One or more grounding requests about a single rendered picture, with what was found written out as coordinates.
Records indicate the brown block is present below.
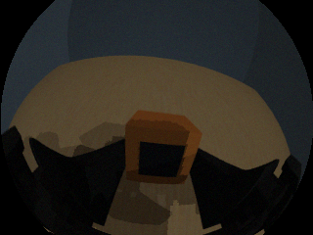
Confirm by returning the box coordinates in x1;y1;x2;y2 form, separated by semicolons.
125;110;202;184

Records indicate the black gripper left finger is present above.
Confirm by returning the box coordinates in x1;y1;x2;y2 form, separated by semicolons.
28;137;126;226

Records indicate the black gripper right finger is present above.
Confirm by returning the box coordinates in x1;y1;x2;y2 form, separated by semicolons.
189;149;279;230

